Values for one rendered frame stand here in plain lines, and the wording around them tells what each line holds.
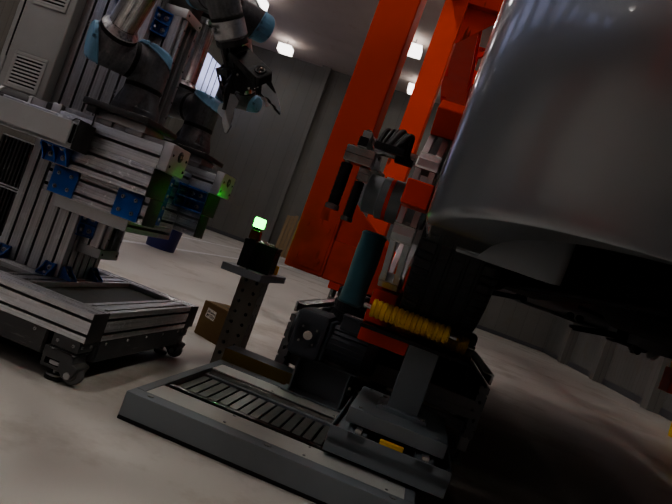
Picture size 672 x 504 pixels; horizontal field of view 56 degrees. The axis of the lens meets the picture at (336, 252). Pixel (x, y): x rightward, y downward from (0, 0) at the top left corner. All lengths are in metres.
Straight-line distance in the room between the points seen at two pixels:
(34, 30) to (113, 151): 0.61
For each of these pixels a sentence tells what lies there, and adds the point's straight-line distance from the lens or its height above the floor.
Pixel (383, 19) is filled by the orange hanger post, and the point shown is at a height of 1.58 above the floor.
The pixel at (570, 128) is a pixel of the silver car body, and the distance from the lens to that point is 1.10.
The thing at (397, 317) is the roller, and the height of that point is 0.51.
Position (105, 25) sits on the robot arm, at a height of 1.02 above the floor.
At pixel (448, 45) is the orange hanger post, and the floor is 2.27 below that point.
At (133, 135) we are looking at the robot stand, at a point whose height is 0.76.
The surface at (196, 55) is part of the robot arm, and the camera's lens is 2.71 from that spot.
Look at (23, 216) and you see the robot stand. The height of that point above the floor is 0.38.
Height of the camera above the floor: 0.62
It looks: level
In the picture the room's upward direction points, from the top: 20 degrees clockwise
